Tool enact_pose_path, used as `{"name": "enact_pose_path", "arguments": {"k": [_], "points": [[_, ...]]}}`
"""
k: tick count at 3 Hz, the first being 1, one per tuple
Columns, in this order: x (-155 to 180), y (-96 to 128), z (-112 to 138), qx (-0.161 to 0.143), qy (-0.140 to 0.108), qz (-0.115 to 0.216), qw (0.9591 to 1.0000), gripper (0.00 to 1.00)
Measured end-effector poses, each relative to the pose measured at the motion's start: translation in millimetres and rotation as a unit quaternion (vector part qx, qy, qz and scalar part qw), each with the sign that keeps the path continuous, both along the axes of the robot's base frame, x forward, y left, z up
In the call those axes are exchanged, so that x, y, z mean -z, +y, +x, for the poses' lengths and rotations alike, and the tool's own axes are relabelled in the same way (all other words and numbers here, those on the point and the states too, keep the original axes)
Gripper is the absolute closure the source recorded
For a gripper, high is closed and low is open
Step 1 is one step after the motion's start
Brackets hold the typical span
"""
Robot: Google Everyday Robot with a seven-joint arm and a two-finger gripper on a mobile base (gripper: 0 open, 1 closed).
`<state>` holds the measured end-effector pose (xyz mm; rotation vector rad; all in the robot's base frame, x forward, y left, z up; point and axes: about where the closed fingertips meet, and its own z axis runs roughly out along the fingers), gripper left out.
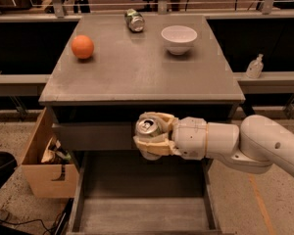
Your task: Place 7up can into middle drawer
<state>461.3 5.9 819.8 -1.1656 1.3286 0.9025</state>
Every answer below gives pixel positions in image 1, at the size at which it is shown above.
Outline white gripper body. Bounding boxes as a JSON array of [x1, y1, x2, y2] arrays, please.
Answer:
[[171, 117, 208, 160]]

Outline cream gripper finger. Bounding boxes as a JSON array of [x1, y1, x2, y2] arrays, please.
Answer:
[[133, 136, 179, 156], [138, 112, 177, 135]]

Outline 7up soda can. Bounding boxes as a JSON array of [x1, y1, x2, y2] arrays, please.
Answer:
[[135, 117, 162, 161]]

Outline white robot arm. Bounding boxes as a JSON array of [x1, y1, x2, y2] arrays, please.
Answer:
[[133, 112, 294, 177]]

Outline open middle drawer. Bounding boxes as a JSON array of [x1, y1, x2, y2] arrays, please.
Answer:
[[67, 151, 222, 235]]

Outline grey wooden drawer cabinet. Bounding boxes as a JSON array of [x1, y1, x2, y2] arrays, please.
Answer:
[[38, 14, 246, 235]]

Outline closed top drawer with knob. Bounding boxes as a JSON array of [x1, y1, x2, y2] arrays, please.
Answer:
[[52, 122, 136, 151]]

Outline lying silver green can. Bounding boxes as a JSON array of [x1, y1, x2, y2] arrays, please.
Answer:
[[124, 9, 145, 32]]

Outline white ceramic bowl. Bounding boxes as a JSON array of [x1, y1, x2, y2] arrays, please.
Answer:
[[161, 25, 198, 55]]

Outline clear sanitizer pump bottle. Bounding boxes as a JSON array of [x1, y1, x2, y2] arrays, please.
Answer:
[[246, 54, 264, 79]]

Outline cardboard box with junk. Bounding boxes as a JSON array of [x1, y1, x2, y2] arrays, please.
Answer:
[[21, 110, 79, 198]]

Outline orange ball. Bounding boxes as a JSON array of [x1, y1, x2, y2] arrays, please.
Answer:
[[71, 35, 94, 59]]

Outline black floor cable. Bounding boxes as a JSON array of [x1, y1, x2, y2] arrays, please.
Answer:
[[0, 212, 65, 235]]

